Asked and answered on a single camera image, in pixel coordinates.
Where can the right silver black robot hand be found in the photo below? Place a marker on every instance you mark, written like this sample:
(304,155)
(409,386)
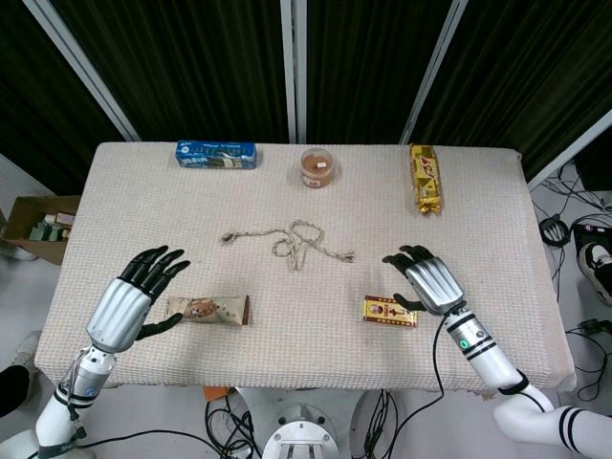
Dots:
(432,284)

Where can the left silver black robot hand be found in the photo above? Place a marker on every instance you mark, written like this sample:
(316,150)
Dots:
(117,308)

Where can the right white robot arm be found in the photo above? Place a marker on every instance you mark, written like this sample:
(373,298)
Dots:
(507,378)

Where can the round silver robot base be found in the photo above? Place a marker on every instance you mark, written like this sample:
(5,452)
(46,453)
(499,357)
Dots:
(302,436)

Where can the red gold small box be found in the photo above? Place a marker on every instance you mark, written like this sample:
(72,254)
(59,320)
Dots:
(389,312)

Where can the beige brown snack bar wrapper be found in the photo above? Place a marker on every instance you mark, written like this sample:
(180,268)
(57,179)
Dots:
(208,310)

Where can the white shoe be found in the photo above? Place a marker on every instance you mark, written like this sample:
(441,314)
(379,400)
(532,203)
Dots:
(26,351)

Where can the gold snack package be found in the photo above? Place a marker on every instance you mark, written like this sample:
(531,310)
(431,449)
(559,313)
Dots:
(424,179)

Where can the brown cardboard box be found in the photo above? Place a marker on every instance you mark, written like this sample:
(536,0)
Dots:
(38,229)

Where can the beige woven tablecloth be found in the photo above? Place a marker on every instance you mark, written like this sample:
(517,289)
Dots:
(306,287)

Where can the orange tag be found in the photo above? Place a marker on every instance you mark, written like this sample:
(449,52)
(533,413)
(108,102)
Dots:
(217,392)

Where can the black white sneaker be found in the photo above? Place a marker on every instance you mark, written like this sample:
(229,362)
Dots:
(596,272)

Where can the brown round plastic jar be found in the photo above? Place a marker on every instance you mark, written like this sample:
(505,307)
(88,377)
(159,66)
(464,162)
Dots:
(316,167)

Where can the blue cookie box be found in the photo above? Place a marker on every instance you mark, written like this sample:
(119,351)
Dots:
(216,155)

